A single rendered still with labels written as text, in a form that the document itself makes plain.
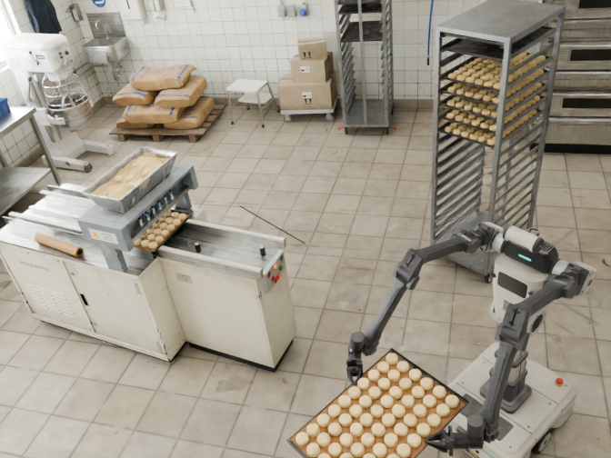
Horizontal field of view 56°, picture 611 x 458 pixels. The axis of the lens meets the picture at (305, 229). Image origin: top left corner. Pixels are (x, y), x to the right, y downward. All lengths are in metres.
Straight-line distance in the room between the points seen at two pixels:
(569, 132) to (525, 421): 3.32
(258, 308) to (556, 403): 1.70
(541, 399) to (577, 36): 3.27
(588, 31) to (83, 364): 4.77
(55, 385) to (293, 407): 1.64
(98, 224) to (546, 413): 2.63
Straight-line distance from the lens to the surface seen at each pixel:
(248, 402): 3.76
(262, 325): 3.51
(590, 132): 5.99
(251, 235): 3.49
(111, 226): 3.37
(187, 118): 6.78
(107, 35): 7.90
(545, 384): 3.51
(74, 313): 4.35
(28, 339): 4.79
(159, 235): 3.64
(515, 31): 3.55
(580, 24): 5.49
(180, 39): 7.48
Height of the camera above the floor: 2.93
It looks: 36 degrees down
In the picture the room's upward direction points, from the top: 8 degrees counter-clockwise
